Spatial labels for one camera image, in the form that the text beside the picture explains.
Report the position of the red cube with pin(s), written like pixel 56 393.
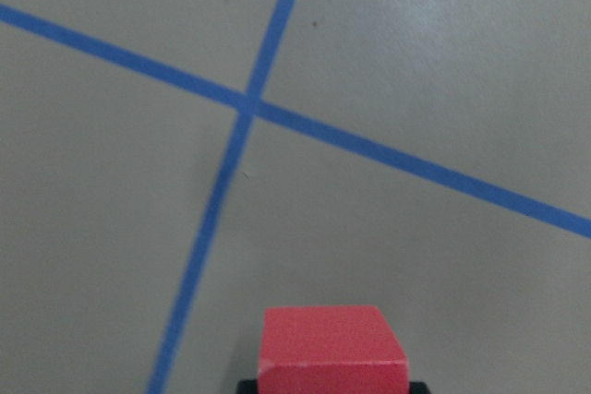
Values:
pixel 330 349

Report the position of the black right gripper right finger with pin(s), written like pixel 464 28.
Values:
pixel 418 387

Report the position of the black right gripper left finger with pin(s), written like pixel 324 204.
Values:
pixel 247 386

